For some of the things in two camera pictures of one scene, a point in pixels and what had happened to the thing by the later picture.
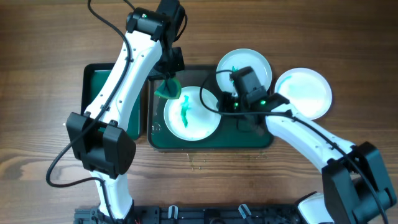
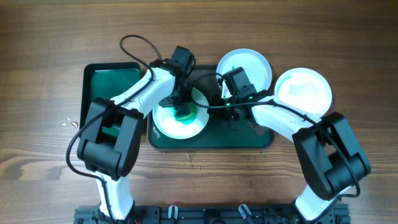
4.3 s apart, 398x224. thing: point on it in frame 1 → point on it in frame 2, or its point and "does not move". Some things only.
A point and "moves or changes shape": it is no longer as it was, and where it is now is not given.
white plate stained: [308, 91] does not move
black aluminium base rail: [198, 214] does not move
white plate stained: [187, 118] moves or changes shape
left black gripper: [176, 65] → [185, 96]
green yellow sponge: [169, 88] moves or changes shape
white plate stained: [240, 58] does not move
